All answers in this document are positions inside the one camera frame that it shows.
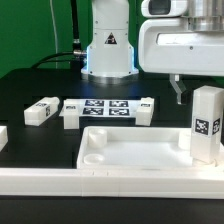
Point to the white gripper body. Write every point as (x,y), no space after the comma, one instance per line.
(168,46)

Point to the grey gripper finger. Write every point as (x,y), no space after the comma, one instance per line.
(179,87)

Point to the white desk top tray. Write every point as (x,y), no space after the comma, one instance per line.
(140,148)

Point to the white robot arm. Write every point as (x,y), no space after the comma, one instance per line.
(110,56)

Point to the white sheet with fiducial markers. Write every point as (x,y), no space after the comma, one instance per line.
(105,108)

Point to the white block at left edge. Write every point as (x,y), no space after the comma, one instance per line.
(3,137)

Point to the white front barrier rail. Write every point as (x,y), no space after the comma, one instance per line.
(112,183)

